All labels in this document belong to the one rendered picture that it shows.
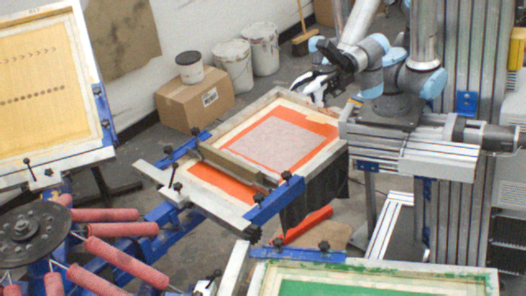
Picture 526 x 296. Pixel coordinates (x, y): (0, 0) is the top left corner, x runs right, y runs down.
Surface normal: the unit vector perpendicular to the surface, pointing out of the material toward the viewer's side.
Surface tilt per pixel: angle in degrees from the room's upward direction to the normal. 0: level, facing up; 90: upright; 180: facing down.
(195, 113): 90
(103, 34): 88
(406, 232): 0
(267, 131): 0
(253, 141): 0
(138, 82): 90
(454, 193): 90
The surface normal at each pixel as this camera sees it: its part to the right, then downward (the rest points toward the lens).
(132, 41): 0.25, 0.55
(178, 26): 0.71, 0.33
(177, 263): -0.14, -0.79
